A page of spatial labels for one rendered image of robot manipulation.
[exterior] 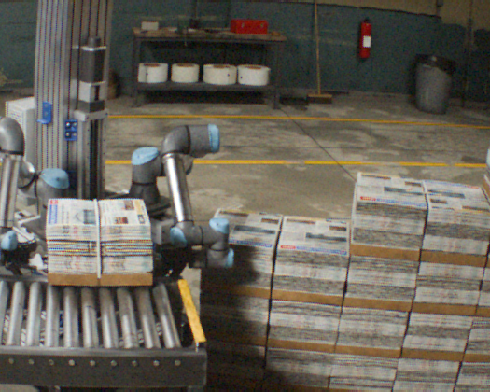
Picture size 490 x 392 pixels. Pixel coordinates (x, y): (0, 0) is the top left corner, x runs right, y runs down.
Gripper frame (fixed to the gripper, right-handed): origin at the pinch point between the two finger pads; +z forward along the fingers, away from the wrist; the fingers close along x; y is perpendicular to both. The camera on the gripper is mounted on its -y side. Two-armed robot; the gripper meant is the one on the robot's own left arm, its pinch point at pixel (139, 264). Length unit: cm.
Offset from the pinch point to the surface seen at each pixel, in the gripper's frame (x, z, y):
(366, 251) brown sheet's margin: 10, -86, 6
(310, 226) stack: -23, -73, 7
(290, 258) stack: -1, -59, 1
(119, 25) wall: -662, -23, 76
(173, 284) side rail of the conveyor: 17.8, -10.4, -1.0
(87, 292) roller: 25.9, 21.1, -0.9
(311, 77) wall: -666, -278, 13
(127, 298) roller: 29.8, 7.1, -1.3
